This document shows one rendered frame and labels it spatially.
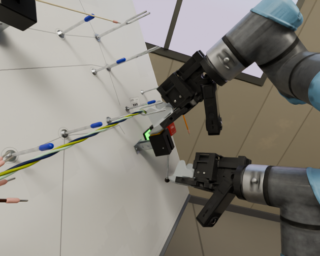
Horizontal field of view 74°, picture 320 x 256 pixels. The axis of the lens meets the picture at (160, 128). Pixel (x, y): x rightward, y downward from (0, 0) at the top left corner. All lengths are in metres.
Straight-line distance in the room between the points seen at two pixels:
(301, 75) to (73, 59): 0.40
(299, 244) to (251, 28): 0.36
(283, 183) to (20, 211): 0.40
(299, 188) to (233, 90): 1.42
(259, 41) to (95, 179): 0.38
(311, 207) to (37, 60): 0.50
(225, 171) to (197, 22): 1.28
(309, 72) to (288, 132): 1.78
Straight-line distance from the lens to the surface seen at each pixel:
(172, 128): 0.71
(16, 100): 0.37
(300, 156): 2.31
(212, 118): 0.46
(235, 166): 0.48
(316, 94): 0.34
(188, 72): 0.45
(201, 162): 0.51
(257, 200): 0.46
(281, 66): 0.44
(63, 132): 0.40
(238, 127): 1.91
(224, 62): 0.42
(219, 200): 0.48
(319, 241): 0.44
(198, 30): 1.64
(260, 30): 0.42
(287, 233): 0.45
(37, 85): 0.40
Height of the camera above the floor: 1.38
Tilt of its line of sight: 23 degrees down
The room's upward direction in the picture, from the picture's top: 18 degrees clockwise
